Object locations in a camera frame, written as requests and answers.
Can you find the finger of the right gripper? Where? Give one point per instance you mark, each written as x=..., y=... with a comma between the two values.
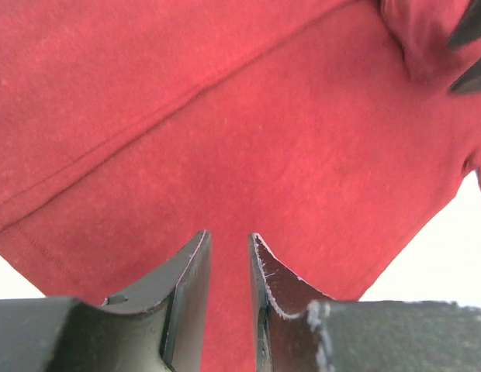
x=468, y=28
x=469, y=81

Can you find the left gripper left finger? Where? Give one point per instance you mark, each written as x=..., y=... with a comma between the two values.
x=155, y=324

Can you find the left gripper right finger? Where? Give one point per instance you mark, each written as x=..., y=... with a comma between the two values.
x=298, y=328

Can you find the dark red t shirt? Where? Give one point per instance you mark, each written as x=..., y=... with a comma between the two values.
x=325, y=126

